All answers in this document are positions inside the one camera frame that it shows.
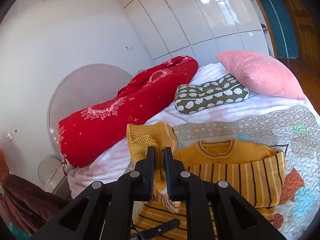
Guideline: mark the pink cushion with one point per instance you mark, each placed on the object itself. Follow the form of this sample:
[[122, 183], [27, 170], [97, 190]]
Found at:
[[261, 73]]

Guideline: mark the wooden door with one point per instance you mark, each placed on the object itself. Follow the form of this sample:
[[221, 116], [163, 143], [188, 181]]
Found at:
[[294, 34]]

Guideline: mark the wall switch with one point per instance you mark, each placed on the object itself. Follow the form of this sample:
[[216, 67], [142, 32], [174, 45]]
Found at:
[[128, 47]]

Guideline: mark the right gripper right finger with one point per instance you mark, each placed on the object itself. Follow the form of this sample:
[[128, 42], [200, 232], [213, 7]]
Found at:
[[235, 206]]

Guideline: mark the green sheep pattern pillow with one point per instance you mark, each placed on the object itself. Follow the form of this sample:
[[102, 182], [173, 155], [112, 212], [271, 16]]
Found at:
[[190, 99]]

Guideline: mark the white glossy wardrobe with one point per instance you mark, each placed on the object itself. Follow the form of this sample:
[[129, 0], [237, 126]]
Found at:
[[198, 28]]

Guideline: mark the yellow striped knit sweater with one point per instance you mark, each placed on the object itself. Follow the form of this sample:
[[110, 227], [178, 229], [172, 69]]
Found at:
[[201, 158]]

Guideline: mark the patterned quilted bed cover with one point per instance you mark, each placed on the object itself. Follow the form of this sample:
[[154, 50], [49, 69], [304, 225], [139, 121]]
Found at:
[[295, 132]]

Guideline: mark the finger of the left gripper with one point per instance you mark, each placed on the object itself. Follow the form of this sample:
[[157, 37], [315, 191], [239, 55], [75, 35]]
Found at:
[[155, 231]]

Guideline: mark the maroon jacket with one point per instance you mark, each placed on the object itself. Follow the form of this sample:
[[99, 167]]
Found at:
[[28, 207]]

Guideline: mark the round beige headboard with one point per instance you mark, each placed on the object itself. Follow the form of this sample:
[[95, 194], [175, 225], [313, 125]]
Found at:
[[86, 86]]

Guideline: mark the red folded quilt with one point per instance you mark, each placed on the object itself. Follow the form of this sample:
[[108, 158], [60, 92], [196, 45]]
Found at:
[[86, 134]]

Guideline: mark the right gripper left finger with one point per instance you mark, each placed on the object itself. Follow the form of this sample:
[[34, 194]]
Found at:
[[103, 211]]

